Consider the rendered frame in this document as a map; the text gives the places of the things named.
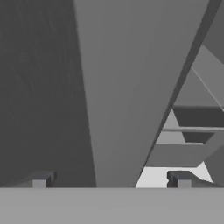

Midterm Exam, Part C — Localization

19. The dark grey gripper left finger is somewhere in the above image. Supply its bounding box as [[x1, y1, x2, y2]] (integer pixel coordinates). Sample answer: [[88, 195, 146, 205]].
[[11, 170, 58, 188]]

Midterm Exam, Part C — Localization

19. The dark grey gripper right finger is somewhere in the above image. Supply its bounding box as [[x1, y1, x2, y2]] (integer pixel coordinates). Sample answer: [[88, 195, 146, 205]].
[[166, 170, 219, 188]]

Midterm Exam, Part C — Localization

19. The grey fridge shelf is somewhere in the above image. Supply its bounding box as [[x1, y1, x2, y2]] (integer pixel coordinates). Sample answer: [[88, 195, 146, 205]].
[[162, 126, 224, 133]]

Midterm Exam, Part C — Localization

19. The dark grey fridge door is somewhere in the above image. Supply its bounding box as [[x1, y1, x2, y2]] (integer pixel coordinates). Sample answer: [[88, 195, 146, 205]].
[[0, 0, 97, 188]]

